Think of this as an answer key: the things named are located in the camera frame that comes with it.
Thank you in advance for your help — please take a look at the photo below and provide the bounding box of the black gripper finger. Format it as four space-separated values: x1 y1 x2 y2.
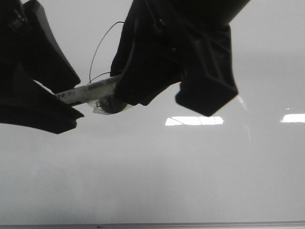
0 0 82 134

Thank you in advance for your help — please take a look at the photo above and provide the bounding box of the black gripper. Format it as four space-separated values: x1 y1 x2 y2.
111 0 249 116

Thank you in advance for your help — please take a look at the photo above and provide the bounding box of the white marker with black cap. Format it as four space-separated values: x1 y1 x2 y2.
33 74 134 115

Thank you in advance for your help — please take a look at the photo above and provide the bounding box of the white glossy whiteboard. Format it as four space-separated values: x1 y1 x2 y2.
0 0 305 224

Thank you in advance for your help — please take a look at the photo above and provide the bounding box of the grey aluminium whiteboard frame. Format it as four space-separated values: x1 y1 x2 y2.
0 221 305 229

